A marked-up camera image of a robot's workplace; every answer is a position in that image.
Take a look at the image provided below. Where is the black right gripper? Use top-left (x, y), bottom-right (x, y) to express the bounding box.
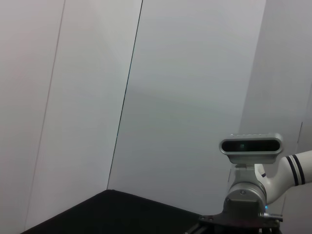
top-left (197, 211), bottom-right (283, 234)

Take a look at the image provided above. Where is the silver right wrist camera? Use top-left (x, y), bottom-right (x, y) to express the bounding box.
top-left (218, 133), bottom-right (284, 165)

